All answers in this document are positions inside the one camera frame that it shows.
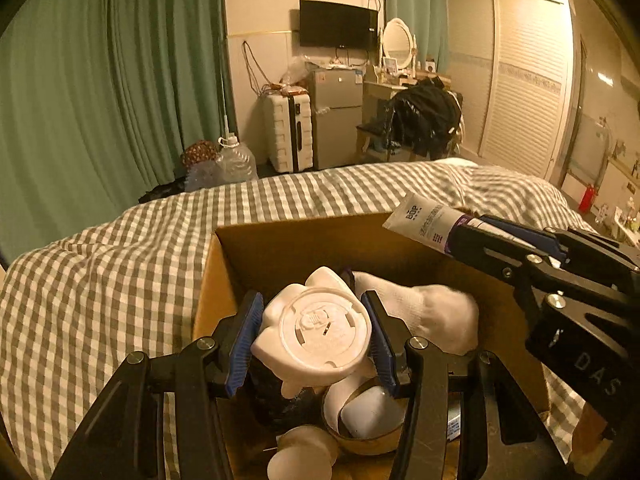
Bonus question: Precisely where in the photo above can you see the person's right hand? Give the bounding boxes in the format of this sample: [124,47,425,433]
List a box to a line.
[575,400,617,461]

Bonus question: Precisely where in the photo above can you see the white dressing table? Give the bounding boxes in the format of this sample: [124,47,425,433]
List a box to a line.
[362,72,453,108]

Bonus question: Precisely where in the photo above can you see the white plastic round object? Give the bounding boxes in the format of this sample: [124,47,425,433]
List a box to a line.
[266,425,338,480]

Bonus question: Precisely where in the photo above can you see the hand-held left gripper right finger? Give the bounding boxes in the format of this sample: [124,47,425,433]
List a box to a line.
[360,290,568,480]

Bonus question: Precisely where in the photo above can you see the cardboard box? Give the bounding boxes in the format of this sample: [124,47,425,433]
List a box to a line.
[192,212,551,480]

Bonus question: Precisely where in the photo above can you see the black wall television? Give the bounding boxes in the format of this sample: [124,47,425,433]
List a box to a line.
[299,0,379,52]

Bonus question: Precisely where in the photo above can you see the checked blanket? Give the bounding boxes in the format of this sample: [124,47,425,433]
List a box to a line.
[0,157,598,480]

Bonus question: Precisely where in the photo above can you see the red fire extinguisher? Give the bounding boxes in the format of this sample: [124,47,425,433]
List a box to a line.
[579,182,599,213]

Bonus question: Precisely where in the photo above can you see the narrow green curtain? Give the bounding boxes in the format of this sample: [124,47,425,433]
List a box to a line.
[382,0,449,68]

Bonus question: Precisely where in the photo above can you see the white cream tube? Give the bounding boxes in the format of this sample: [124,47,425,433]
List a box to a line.
[382,191,531,256]

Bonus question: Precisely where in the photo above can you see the brown bowl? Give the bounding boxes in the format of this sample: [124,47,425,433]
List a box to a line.
[320,385,408,456]

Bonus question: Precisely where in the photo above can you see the white suitcase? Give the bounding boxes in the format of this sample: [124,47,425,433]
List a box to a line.
[262,92,316,173]

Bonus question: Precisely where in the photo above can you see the white louvred wardrobe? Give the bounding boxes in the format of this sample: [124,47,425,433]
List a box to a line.
[445,0,576,186]

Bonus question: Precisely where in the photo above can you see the wall cables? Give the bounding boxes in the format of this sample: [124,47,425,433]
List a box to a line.
[242,40,271,93]

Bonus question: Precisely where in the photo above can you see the wooden chair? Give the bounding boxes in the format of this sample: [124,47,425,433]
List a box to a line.
[356,120,396,163]

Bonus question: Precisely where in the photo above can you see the white sock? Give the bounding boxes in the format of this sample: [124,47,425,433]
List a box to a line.
[350,271,480,356]

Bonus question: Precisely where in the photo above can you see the white oval mirror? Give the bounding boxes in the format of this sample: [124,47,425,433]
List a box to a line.
[381,17,417,68]

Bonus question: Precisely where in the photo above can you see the clear plastic bag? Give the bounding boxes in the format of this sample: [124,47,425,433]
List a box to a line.
[280,57,311,91]

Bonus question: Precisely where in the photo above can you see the black glossy pouch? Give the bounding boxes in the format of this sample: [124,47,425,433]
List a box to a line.
[249,355,326,436]

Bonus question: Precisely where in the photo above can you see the grey small fridge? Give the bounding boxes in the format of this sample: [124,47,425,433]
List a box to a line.
[306,65,365,171]

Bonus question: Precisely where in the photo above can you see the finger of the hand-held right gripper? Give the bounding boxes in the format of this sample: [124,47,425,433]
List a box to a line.
[480,215,640,286]
[452,225,571,326]

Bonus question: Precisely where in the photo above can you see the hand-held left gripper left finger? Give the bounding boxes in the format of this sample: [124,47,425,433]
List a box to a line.
[50,291,265,480]

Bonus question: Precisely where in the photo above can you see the black jacket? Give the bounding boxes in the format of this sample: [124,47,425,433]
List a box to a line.
[382,77,463,158]

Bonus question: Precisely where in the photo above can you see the white plastic figurine lamp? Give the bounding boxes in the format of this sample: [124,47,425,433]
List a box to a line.
[250,266,377,401]

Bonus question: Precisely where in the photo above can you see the wide green curtain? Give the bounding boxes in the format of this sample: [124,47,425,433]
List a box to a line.
[0,0,238,261]

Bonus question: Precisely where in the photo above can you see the brown patterned round object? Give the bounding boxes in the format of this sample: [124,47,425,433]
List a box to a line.
[181,140,221,171]

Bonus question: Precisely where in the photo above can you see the clear water jug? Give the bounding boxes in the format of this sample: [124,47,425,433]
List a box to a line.
[216,115,259,183]

